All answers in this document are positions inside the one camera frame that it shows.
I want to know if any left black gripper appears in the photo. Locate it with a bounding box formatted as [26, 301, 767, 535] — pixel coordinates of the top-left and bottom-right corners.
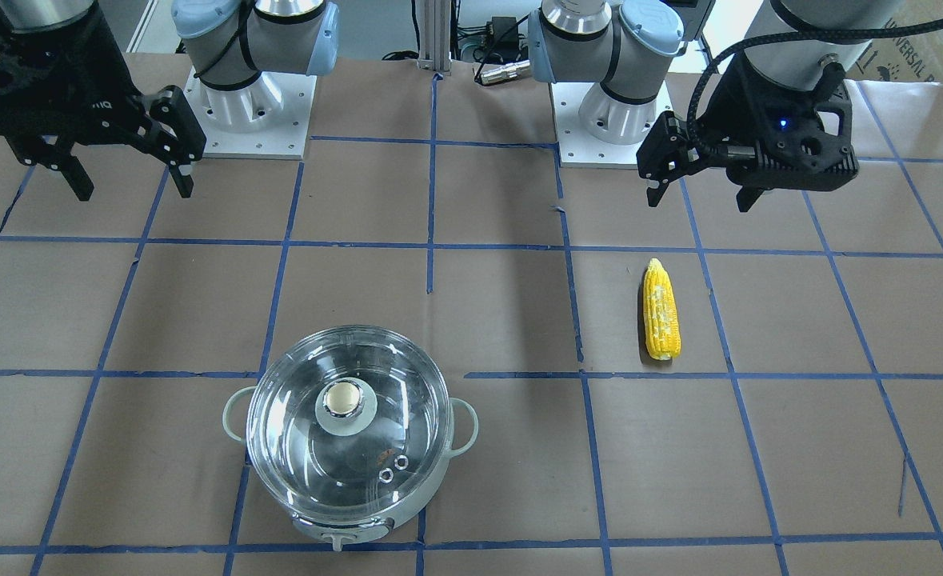
[636, 55, 859, 213]

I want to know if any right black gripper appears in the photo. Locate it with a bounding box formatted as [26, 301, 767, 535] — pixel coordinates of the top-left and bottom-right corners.
[0, 1, 206, 202]

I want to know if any glass pot lid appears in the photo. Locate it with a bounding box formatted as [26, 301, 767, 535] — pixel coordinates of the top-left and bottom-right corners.
[246, 325, 450, 505]

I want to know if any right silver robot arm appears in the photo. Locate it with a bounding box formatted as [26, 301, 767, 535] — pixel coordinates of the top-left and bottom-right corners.
[0, 1, 339, 201]

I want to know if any yellow corn cob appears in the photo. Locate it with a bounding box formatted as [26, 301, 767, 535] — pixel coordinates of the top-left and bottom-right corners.
[641, 258, 682, 361]

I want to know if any pale green cooking pot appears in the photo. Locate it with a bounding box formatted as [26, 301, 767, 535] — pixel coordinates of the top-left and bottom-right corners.
[222, 324, 480, 553]

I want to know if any cardboard box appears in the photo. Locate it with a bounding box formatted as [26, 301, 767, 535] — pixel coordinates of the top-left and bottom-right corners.
[849, 1, 943, 82]

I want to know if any black braided cable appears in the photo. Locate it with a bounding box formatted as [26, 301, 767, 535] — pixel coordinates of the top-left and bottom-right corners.
[685, 0, 943, 157]

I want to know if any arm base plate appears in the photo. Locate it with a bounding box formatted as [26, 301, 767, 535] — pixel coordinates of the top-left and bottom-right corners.
[550, 82, 672, 170]
[185, 70, 318, 160]

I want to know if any metal cable connector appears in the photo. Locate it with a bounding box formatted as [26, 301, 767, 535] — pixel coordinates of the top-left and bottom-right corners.
[475, 61, 532, 86]

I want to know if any aluminium frame post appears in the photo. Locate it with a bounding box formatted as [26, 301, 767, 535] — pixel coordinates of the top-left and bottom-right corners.
[414, 1, 455, 76]

